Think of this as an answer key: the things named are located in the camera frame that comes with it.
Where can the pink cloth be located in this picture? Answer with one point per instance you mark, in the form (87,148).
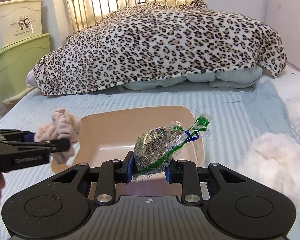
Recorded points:
(64,125)

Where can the light blue striped bedsheet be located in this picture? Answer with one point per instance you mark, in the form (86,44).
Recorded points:
(238,115)

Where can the white fluffy plush toy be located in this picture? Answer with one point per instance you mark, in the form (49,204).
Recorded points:
(274,160)

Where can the bag of dried herbs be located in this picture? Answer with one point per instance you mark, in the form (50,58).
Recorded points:
(155,149)

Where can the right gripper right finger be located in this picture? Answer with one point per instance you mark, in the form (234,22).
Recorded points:
(185,172)

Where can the green plastic drawer cabinet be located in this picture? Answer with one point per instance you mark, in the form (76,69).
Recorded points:
(16,61)

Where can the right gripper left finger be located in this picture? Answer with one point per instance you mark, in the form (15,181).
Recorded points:
(113,172)

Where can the leopard print blanket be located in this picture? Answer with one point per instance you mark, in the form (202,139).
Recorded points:
(153,41)

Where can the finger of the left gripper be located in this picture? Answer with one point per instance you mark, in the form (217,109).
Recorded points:
(32,137)
(57,145)

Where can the beige plastic storage bin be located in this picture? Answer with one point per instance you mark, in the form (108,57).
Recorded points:
(111,135)

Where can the cream plastic drawer cabinet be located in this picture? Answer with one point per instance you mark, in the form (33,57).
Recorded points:
(19,19)

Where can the teal quilted duvet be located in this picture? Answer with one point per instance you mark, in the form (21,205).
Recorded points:
(242,78)

